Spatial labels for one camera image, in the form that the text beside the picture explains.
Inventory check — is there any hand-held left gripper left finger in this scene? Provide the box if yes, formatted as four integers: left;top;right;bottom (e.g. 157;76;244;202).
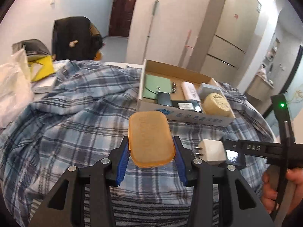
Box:
28;135;130;227

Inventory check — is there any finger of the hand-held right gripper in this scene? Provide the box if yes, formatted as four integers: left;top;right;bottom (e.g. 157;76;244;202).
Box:
226;149;245;170
223;137;238;150

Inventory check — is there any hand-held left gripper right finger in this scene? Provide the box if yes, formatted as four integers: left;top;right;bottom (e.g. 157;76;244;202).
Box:
172;136;276;227

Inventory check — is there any white charger plug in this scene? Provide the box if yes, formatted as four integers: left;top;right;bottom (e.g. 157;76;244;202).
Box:
194;139;225;165

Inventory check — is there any orange plastic case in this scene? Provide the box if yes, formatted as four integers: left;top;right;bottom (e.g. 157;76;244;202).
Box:
128;110;176;169

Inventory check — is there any pale yellow round tin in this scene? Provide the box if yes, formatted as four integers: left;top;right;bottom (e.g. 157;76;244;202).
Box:
203;92;231;117

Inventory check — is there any black box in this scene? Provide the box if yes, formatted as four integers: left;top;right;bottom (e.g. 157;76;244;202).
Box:
172;100;202;113

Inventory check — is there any small grey box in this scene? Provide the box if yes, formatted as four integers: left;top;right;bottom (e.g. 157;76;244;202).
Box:
198;83;223;101

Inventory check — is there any dark card holder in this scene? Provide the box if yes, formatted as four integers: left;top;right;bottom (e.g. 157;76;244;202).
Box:
157;91;174;106

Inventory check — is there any long white plastic device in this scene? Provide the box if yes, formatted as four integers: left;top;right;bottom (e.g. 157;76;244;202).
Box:
181;81;200;101

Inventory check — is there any light green snap pouch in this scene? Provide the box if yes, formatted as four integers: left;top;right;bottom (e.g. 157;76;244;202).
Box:
143;74;172;100

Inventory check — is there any person's right hand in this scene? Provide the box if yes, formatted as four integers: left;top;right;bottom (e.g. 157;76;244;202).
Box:
262;167;303;214

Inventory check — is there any frosted glass door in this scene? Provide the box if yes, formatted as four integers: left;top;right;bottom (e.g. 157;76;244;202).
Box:
283;45;303;145

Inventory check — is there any beige vanity cabinet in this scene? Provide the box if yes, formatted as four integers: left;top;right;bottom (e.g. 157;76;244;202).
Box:
246;74;275;102

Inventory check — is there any blue white striped cloth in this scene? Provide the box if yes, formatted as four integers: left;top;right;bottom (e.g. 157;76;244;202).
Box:
30;187;263;227

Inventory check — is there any blue plaid shirt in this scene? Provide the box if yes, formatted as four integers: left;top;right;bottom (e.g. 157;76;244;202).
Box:
0;60;276;227

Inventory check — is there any beige refrigerator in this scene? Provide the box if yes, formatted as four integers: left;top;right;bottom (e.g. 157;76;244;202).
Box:
198;0;262;87

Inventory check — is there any white flat carton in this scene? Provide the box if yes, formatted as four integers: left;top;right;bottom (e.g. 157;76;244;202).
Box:
32;73;57;94

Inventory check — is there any yellow box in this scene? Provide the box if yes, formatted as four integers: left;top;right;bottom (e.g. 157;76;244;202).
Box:
27;55;56;83

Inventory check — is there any white plastic bag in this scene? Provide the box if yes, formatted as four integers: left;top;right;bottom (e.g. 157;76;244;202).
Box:
0;48;35;129

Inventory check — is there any black jacket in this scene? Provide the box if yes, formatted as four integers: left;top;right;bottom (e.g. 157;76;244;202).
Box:
52;16;105;61

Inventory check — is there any grey bag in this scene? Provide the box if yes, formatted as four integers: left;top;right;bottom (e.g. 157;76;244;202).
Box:
12;39;52;61

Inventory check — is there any dark wooden door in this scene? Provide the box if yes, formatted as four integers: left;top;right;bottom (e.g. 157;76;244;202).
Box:
108;0;140;38

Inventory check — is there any wall niche shelf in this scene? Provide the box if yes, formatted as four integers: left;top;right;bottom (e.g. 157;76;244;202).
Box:
264;38;281;63

